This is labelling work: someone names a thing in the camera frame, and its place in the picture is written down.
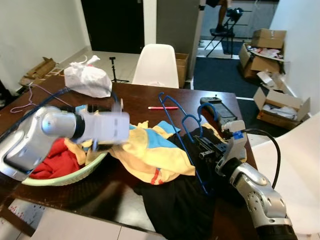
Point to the black folding chair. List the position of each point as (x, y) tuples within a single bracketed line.
[(220, 32)]

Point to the closed cardboard box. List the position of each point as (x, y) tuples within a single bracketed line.
[(268, 39)]

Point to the black tripod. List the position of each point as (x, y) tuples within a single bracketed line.
[(112, 67)]

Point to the flattened cardboard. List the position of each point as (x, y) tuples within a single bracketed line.
[(37, 71)]

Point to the yellow blue shirt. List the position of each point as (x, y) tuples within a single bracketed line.
[(145, 155)]

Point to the open cardboard box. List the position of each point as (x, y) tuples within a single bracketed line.
[(250, 62), (280, 117)]

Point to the red garment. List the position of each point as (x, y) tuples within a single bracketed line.
[(57, 162)]

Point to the pink pen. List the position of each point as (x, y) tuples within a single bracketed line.
[(162, 107)]

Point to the black handheld controller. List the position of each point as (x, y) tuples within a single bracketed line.
[(220, 112)]

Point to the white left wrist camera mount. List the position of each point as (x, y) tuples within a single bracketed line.
[(105, 127)]

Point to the white plastic bag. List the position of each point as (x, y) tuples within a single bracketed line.
[(87, 80)]

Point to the person in dark shorts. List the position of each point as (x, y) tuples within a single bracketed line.
[(222, 15)]

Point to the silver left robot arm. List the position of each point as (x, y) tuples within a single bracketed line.
[(30, 135)]

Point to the light green woven basket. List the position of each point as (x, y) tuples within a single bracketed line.
[(65, 176)]

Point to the brown cardboard box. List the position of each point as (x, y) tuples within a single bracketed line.
[(182, 70)]

